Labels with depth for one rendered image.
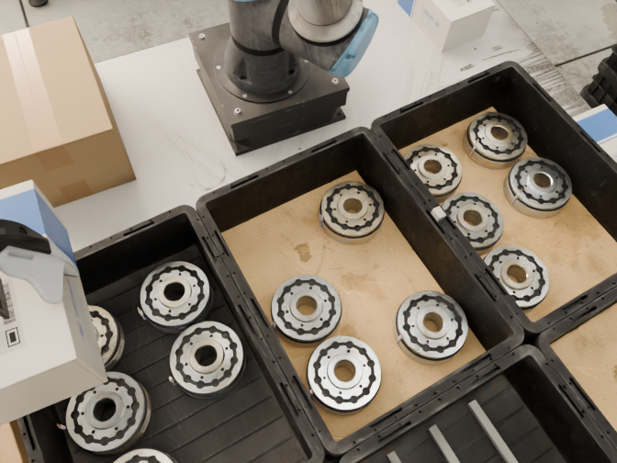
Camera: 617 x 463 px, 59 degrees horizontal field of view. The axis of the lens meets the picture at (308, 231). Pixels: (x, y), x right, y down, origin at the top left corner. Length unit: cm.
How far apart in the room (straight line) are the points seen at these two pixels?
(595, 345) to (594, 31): 198
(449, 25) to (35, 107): 85
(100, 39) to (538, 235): 197
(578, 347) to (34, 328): 72
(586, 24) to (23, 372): 256
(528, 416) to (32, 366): 63
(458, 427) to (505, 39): 94
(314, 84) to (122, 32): 150
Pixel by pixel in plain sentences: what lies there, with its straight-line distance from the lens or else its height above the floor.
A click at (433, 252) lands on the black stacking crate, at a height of 88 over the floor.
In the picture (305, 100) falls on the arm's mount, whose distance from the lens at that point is 107.
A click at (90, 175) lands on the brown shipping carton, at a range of 108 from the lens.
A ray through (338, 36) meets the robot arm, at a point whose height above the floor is 102.
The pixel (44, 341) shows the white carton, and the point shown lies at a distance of 53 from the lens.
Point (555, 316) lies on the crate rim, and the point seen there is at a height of 93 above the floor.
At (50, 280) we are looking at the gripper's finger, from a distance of 53.
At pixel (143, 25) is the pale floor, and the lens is 250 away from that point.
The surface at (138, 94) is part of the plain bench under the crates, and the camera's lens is 126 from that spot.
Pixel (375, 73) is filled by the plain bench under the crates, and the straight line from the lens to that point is 127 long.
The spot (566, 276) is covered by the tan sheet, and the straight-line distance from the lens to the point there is 94.
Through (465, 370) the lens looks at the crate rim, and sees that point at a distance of 74.
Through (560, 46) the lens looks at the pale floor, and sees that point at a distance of 260.
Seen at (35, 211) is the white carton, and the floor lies 113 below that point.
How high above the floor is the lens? 160
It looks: 62 degrees down
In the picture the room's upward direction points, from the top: 3 degrees clockwise
